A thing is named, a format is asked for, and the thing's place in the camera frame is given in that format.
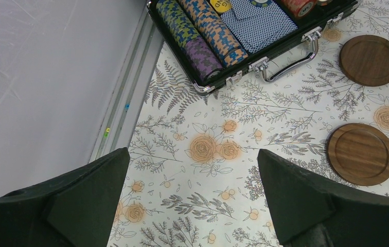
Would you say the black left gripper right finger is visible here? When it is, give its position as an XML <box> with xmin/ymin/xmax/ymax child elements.
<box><xmin>257</xmin><ymin>149</ymin><xmax>389</xmax><ymax>246</ymax></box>

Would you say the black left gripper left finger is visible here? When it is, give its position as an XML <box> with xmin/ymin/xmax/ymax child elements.
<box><xmin>0</xmin><ymin>148</ymin><xmax>130</xmax><ymax>246</ymax></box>

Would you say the dark wooden coaster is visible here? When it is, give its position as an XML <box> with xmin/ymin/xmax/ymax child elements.
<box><xmin>339</xmin><ymin>34</ymin><xmax>389</xmax><ymax>87</ymax></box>
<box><xmin>326</xmin><ymin>123</ymin><xmax>389</xmax><ymax>186</ymax></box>

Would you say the floral tablecloth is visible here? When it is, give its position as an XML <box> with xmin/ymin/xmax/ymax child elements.
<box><xmin>108</xmin><ymin>1</ymin><xmax>389</xmax><ymax>246</ymax></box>

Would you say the black poker chip case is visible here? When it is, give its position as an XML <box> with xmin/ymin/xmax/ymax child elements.
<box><xmin>147</xmin><ymin>1</ymin><xmax>360</xmax><ymax>95</ymax></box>

